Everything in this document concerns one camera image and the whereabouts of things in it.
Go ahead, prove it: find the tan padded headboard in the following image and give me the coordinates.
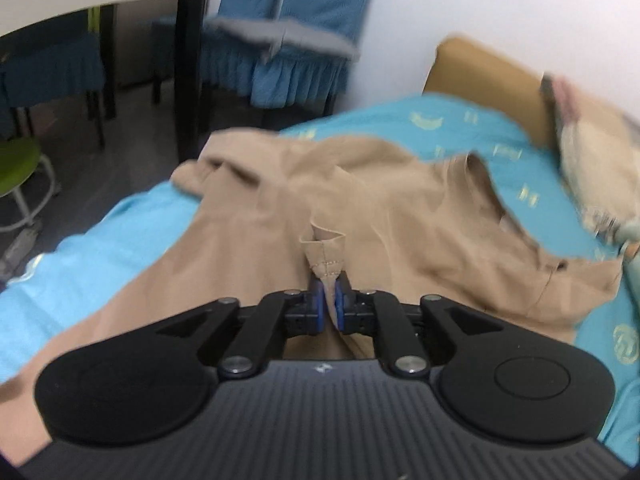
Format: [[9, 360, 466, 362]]
[[422, 35, 559, 149]]

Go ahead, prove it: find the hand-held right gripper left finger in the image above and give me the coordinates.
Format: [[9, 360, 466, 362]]
[[155, 272, 324, 379]]

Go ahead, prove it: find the green stool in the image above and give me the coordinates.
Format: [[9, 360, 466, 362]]
[[0, 137, 64, 234]]

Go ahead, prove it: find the bed with blue printed sheet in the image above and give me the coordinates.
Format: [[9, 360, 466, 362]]
[[0, 92, 640, 463]]

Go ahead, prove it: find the grey seat cushion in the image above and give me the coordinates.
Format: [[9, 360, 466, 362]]
[[205, 16, 362, 64]]

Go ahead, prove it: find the checked beige grey pillow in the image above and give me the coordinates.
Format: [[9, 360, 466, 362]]
[[540, 72, 640, 242]]

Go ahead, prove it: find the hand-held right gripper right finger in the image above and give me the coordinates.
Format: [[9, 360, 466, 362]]
[[334, 272, 504, 379]]

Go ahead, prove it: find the tan printed t-shirt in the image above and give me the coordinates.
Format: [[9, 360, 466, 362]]
[[0, 129, 626, 467]]

